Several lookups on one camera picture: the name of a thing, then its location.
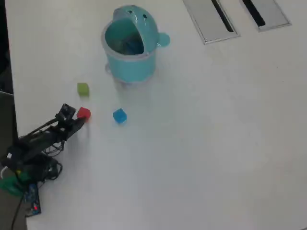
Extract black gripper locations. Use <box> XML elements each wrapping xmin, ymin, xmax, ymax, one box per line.
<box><xmin>50</xmin><ymin>117</ymin><xmax>86</xmax><ymax>142</ymax></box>

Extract red lego block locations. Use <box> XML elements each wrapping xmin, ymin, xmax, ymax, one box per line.
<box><xmin>76</xmin><ymin>107</ymin><xmax>92</xmax><ymax>123</ymax></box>

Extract green lego block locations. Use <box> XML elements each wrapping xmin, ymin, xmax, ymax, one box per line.
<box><xmin>77</xmin><ymin>82</ymin><xmax>90</xmax><ymax>97</ymax></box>

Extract blue lego block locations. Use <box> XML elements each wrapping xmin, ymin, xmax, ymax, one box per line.
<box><xmin>112</xmin><ymin>108</ymin><xmax>128</xmax><ymax>125</ymax></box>

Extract teal whale-shaped bin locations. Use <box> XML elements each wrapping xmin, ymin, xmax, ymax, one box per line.
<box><xmin>100</xmin><ymin>4</ymin><xmax>171</xmax><ymax>88</ymax></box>

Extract dark grey flat panel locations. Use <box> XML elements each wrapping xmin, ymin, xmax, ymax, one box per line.
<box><xmin>0</xmin><ymin>91</ymin><xmax>19</xmax><ymax>154</ymax></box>

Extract blue circuit board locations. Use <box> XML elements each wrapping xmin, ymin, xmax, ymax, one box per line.
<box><xmin>25</xmin><ymin>183</ymin><xmax>42</xmax><ymax>218</ymax></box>

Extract green table clamp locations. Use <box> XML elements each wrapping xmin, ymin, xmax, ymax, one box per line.
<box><xmin>0</xmin><ymin>174</ymin><xmax>31</xmax><ymax>197</ymax></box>

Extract black camera cable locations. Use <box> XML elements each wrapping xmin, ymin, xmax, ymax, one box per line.
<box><xmin>24</xmin><ymin>117</ymin><xmax>60</xmax><ymax>137</ymax></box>

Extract thin black motor wires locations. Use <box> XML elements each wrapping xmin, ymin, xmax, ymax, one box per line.
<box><xmin>42</xmin><ymin>140</ymin><xmax>64</xmax><ymax>182</ymax></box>

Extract black power cable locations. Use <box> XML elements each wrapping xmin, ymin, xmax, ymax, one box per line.
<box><xmin>8</xmin><ymin>191</ymin><xmax>26</xmax><ymax>230</ymax></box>

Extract wide silver cable grommet plate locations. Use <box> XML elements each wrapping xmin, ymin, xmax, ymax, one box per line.
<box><xmin>182</xmin><ymin>0</ymin><xmax>241</xmax><ymax>45</ymax></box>

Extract narrow silver cable grommet plate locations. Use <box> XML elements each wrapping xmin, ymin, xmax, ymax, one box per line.
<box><xmin>241</xmin><ymin>0</ymin><xmax>293</xmax><ymax>33</ymax></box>

